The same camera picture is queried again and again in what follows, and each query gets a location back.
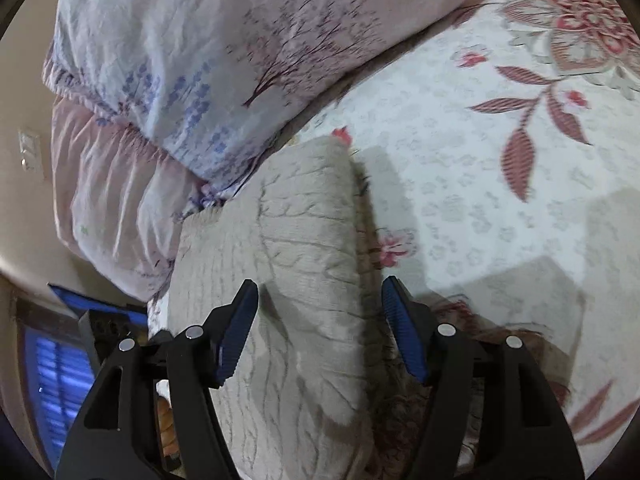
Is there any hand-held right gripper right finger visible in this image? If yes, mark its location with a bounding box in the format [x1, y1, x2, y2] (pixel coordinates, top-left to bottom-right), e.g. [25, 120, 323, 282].
[381, 276, 586, 480]

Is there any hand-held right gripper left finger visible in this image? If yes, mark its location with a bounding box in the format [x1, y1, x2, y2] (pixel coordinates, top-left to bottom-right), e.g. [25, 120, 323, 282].
[54, 279, 261, 480]

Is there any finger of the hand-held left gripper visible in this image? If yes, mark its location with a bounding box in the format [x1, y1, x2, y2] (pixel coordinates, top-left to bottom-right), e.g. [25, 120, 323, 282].
[47, 283, 151, 362]

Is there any beige cable-knit sweater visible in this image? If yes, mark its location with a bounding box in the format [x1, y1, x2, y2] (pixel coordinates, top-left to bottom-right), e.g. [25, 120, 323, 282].
[167, 135, 403, 480]

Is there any person's left hand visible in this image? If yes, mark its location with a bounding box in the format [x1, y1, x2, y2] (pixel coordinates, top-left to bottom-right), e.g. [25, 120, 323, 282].
[156, 394, 180, 461]

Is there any window with blinds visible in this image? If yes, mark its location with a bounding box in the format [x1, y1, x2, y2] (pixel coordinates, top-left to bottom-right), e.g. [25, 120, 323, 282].
[15, 297, 101, 473]

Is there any pink floral duvet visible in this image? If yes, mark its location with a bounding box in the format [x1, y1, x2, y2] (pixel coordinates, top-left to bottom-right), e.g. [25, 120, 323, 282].
[49, 94, 221, 302]

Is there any floral bed sheet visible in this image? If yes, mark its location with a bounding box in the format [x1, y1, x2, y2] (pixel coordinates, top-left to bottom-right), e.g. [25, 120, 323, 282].
[147, 0, 640, 480]

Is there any blue floral pillow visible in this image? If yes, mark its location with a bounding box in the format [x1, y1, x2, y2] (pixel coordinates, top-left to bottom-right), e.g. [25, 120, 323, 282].
[41, 0, 506, 198]

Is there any white wall switch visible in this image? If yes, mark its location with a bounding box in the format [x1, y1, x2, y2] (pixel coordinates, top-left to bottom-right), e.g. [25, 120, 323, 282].
[17, 129, 43, 175]

